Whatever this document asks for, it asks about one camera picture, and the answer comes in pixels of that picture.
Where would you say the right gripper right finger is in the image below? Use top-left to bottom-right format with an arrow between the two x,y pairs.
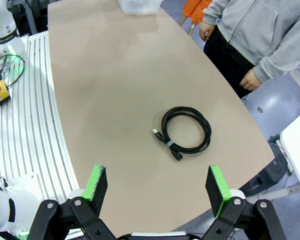
201,164 -> 287,240

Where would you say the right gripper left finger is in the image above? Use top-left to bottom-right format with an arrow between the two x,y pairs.
27,164 -> 118,240

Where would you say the long black USB extension cable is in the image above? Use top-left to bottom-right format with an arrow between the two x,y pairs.
149,106 -> 213,162

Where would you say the person's left forearm grey sleeve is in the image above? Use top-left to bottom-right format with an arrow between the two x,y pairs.
252,32 -> 300,85

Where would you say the person's right forearm grey sleeve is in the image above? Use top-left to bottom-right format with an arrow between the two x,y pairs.
202,0 -> 226,26

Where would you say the person's left hand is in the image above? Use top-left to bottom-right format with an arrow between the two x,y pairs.
239,68 -> 263,92

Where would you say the person's right hand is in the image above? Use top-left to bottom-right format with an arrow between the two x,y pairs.
199,21 -> 217,42

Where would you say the black table base foot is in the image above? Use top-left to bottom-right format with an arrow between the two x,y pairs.
238,142 -> 290,198

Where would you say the yellow emergency stop box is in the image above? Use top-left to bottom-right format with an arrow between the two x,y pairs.
0,79 -> 11,106

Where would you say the person in grey hoodie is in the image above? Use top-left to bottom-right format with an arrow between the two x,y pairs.
202,0 -> 300,100

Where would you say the mannequin in yellow hoodie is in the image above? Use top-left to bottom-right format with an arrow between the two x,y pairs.
178,0 -> 213,36

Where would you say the clear plastic storage bin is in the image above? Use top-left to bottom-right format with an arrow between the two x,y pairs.
117,0 -> 163,15

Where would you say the slotted aluminium base plate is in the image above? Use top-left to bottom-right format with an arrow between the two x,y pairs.
0,31 -> 82,240

